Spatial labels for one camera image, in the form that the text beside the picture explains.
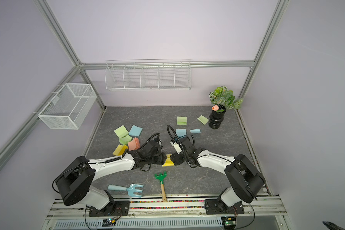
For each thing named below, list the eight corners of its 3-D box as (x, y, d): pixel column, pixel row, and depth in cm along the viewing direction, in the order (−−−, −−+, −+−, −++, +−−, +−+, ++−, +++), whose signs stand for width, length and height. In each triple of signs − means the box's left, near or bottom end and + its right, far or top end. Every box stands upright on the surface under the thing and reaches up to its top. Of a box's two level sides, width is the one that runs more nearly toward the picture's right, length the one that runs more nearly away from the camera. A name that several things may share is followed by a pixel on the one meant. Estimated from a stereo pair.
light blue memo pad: (128, 134, 106) (127, 132, 104) (133, 126, 111) (132, 124, 109) (138, 137, 104) (137, 135, 102) (143, 129, 109) (142, 127, 107)
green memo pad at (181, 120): (177, 124, 112) (177, 123, 110) (177, 118, 116) (177, 116, 115) (187, 124, 112) (187, 123, 110) (186, 118, 116) (187, 116, 115)
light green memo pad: (120, 139, 103) (118, 136, 101) (115, 132, 107) (113, 130, 104) (129, 133, 107) (128, 130, 104) (124, 127, 110) (123, 124, 108)
